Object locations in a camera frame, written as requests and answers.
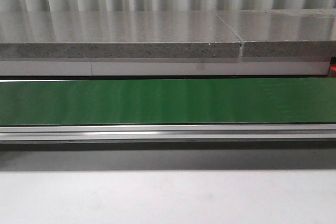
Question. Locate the green conveyor belt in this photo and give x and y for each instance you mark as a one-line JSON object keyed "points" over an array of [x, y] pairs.
{"points": [[165, 101]]}

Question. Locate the grey stone slab left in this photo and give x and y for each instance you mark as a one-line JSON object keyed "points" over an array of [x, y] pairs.
{"points": [[111, 35]]}

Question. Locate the grey stone slab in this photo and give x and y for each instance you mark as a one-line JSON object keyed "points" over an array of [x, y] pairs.
{"points": [[111, 35], [307, 33]]}

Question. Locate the grey stone slab right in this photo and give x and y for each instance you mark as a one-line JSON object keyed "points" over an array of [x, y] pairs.
{"points": [[307, 33]]}

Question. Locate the white panel under slab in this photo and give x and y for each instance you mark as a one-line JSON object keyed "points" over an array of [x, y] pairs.
{"points": [[166, 67]]}

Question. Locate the red object at right edge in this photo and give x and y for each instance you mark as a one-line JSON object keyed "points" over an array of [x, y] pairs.
{"points": [[332, 70]]}

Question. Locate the aluminium conveyor side rail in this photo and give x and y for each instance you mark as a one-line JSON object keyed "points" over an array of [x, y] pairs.
{"points": [[163, 133]]}

